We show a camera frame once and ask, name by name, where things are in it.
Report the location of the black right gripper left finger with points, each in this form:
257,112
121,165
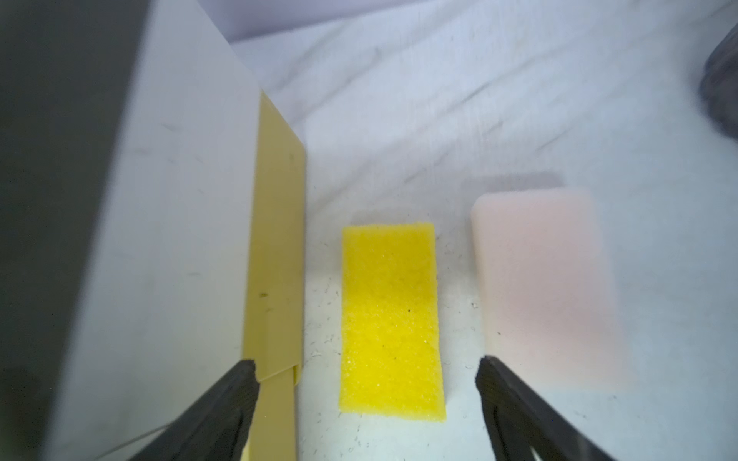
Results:
216,426

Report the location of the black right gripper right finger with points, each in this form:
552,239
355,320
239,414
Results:
521,425

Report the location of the pink sponge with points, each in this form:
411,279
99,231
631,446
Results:
549,307

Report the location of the yellow sponge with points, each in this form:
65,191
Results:
390,360

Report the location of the olive three-drawer cabinet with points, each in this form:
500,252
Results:
152,224

